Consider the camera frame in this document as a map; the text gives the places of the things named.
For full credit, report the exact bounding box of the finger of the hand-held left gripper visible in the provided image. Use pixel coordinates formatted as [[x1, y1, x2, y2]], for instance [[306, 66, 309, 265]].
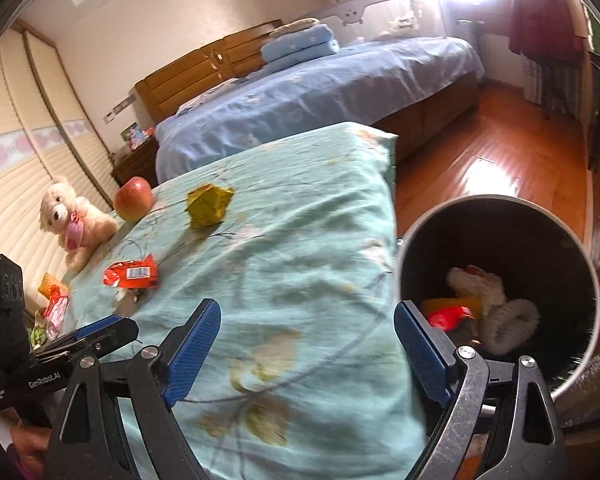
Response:
[[45, 315, 124, 352], [30, 320, 140, 367]]

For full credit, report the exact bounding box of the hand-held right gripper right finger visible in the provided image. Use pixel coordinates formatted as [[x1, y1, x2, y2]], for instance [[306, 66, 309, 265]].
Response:
[[394, 300, 571, 480]]

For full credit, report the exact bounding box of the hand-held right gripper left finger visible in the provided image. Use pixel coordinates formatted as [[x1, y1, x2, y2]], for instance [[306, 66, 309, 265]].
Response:
[[42, 298, 222, 480]]

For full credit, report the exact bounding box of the red pink wrapper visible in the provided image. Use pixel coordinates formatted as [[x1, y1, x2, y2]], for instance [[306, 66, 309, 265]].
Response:
[[426, 306, 476, 332]]

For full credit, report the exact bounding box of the white foam net sleeve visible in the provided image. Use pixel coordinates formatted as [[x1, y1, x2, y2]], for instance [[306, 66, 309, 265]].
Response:
[[477, 298, 541, 356]]

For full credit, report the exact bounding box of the black round trash bin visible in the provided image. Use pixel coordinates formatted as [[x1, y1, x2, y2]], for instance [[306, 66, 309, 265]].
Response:
[[396, 194, 600, 401]]

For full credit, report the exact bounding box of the person's left hand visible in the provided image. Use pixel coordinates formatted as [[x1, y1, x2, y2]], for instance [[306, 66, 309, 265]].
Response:
[[11, 422, 52, 480]]

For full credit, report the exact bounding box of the pink white snack packet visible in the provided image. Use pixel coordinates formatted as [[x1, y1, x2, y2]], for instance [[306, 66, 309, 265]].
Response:
[[42, 292, 72, 341]]

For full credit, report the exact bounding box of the orange red snack packet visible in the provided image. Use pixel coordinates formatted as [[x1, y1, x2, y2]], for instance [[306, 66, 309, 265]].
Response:
[[37, 272, 71, 302]]

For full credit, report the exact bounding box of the red snack wrapper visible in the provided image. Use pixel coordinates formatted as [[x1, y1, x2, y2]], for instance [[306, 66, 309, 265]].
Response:
[[103, 254, 159, 291]]

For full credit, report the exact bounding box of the cream teddy bear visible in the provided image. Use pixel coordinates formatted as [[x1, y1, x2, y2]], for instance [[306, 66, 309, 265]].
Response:
[[40, 176, 118, 273]]

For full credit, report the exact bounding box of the teal floral bedsheet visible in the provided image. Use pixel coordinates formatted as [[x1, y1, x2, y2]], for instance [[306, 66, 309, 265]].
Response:
[[60, 121, 428, 480]]

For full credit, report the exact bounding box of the red yellow apple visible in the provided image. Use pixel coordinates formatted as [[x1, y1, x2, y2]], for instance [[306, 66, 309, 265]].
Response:
[[113, 176, 154, 222]]

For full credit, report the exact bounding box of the yellow green wrapper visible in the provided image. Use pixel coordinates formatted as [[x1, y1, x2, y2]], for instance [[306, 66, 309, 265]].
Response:
[[186, 184, 234, 231]]

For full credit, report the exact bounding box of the wooden nightstand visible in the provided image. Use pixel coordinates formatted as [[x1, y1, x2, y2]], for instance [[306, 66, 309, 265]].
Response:
[[111, 137, 159, 187]]

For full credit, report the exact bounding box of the beige slatted wardrobe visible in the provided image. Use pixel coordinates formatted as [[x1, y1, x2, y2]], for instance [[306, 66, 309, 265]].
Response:
[[0, 22, 118, 281]]

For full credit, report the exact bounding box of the colourful small box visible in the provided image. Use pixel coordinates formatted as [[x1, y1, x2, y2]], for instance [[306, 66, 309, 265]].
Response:
[[121, 122, 154, 150]]

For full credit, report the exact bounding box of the wooden headboard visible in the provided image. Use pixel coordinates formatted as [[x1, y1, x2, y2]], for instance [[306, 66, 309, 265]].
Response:
[[134, 19, 284, 126]]

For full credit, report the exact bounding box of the bed with blue sheet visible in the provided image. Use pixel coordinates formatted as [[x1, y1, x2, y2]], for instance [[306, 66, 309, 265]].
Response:
[[155, 35, 486, 188]]

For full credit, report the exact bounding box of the folded blue blanket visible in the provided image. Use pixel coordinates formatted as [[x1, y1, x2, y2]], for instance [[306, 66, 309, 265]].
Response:
[[260, 24, 340, 72]]

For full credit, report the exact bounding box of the patterned pillow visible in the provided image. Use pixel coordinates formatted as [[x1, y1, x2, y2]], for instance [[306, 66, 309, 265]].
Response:
[[270, 17, 318, 38]]

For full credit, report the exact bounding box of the dark red hanging garment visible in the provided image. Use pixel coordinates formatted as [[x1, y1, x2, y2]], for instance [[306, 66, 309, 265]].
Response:
[[509, 0, 586, 63]]

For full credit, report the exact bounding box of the grey bed guard rail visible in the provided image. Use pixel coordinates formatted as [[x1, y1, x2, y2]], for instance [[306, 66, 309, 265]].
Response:
[[325, 0, 453, 41]]

